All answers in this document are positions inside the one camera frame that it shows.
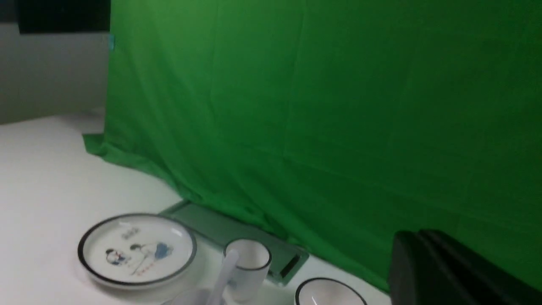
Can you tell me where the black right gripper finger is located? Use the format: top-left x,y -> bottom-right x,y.
389,229 -> 542,305

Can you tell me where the green rectangular tray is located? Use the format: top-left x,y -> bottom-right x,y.
160,200 -> 310,286

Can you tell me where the green backdrop cloth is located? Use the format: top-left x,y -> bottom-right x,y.
84,0 -> 542,291

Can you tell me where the black-rimmed small white bowl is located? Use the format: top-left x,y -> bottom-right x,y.
294,277 -> 367,305

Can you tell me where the black-rimmed cartoon plate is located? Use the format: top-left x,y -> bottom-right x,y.
77,213 -> 198,290

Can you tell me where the white bicycle cup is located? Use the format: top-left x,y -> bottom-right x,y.
223,238 -> 272,303

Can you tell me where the plain white ceramic spoon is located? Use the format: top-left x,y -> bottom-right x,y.
205,250 -> 240,305

